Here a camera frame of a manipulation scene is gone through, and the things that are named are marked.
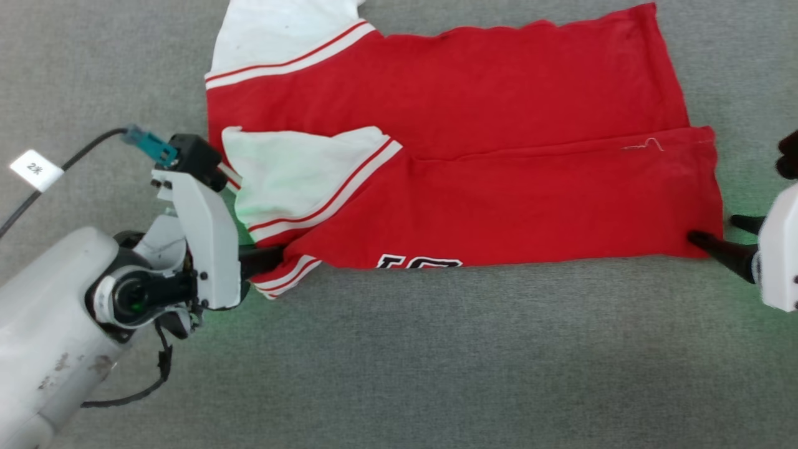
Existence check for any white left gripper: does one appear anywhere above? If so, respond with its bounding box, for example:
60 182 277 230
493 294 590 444
90 168 287 340

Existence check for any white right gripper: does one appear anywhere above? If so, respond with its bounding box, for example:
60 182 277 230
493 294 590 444
687 181 798 313

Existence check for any red and white sports jersey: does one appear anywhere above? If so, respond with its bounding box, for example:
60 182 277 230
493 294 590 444
204 0 725 301

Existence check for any teal left camera cable connector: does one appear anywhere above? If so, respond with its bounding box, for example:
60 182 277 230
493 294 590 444
121 124 180 168

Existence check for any thin black left camera cable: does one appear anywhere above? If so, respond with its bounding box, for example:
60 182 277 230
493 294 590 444
0 127 130 241

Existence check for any white cable label tag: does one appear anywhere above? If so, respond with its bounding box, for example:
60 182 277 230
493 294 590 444
9 149 65 193

